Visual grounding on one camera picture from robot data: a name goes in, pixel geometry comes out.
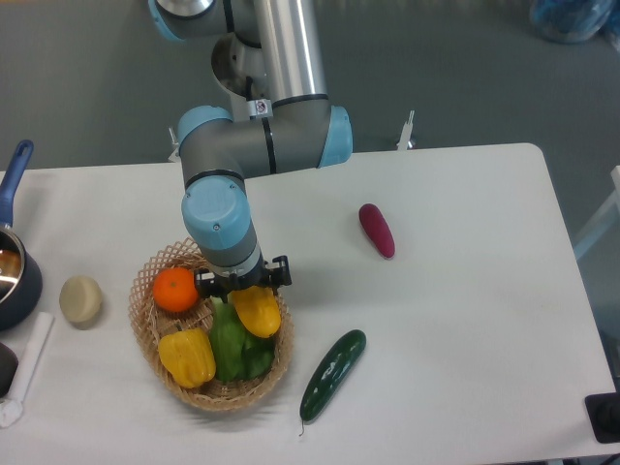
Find yellow bell pepper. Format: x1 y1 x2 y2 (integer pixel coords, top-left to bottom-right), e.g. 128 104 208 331
158 327 216 388

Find beige round potato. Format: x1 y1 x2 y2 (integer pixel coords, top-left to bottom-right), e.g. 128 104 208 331
59 275 103 325

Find white frame at right edge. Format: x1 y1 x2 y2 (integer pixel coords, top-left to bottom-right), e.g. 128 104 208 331
573 166 619 261

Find black device at table edge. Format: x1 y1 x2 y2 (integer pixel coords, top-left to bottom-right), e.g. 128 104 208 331
584 392 619 444

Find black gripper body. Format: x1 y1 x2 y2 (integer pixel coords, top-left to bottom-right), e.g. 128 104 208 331
215 264 268 293

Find dark green cucumber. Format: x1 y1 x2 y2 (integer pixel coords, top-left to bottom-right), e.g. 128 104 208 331
298 328 367 437

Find yellow mango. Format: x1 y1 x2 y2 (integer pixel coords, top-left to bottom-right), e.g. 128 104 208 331
230 286 281 339

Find black object at left edge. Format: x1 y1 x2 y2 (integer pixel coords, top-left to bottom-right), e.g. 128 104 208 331
0 343 18 397

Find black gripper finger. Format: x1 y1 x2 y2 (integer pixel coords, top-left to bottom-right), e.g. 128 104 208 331
264 255 292 292
194 269 226 302

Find green bok choy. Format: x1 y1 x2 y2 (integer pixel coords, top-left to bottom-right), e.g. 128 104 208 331
209 297 275 383

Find blue plastic bag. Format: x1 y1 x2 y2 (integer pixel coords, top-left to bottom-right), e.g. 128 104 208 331
529 0 619 45

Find woven wicker basket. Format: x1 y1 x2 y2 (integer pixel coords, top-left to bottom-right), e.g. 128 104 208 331
129 237 295 412

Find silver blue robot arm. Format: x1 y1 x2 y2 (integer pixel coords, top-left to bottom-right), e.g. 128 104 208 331
148 1 353 298

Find orange fruit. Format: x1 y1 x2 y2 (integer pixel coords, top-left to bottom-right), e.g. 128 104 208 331
152 267 199 313

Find dark blue saucepan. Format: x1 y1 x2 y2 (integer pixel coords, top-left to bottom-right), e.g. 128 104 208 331
1 139 43 330

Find purple sweet potato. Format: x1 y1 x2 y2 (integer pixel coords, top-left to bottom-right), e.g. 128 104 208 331
358 203 395 260

